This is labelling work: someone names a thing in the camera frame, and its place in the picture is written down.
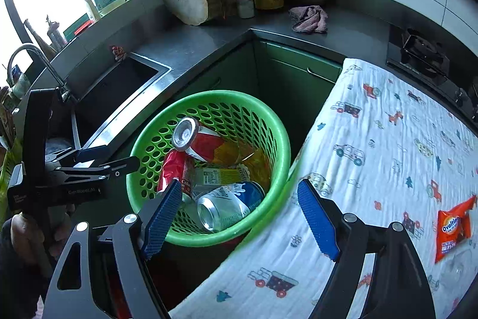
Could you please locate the red cola can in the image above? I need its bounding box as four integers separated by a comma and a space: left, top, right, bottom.
156, 149, 194, 202

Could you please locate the yellow plastic wrapper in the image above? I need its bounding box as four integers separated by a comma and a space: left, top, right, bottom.
231, 141, 271, 193

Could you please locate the white green milk carton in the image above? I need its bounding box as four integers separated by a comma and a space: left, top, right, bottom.
192, 164, 250, 192

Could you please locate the blue white crushed can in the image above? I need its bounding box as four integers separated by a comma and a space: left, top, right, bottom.
196, 181, 265, 233

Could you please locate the orange Ovaltine snack packet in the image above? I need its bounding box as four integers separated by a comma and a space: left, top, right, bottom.
435, 195, 477, 263

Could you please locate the green perforated plastic trash basket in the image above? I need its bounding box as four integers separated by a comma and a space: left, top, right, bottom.
125, 90, 292, 248

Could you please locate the person's left hand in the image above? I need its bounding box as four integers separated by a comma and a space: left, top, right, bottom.
10, 204, 75, 264

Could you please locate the stainless steel sink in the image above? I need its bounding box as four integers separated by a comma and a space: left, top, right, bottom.
47, 54, 173, 151

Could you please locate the chrome sink faucet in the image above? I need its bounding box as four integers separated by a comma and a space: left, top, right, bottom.
7, 43, 78, 103

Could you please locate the white cartoon-print tablecloth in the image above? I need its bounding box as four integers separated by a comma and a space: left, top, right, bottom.
171, 58, 477, 318

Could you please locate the small red sink ornament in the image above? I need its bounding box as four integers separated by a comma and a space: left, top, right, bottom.
111, 45, 127, 62

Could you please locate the pink dish rag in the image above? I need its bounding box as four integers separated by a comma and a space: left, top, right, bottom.
289, 6, 328, 34

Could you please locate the black gas stove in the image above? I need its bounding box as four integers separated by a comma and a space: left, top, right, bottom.
387, 26, 477, 127

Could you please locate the small white-label jar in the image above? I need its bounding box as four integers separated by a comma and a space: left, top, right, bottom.
236, 0, 255, 19

